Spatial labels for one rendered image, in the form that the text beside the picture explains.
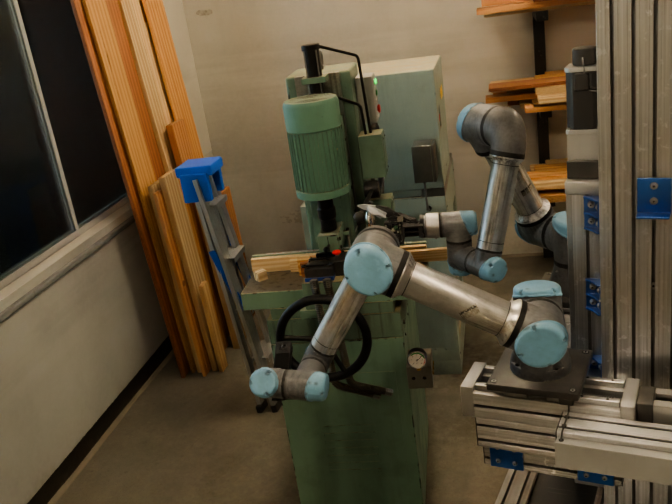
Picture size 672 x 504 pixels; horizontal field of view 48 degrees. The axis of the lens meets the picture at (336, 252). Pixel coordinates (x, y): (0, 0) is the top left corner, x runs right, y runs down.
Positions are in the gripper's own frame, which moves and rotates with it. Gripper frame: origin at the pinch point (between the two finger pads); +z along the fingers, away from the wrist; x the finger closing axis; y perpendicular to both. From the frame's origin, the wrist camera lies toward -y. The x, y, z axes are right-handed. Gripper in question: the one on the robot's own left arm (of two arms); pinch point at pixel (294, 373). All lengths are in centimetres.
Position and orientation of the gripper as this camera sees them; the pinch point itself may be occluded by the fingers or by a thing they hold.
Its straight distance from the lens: 226.4
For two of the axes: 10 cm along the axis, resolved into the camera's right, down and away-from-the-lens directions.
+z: 1.9, 1.5, 9.7
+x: 9.8, -0.8, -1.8
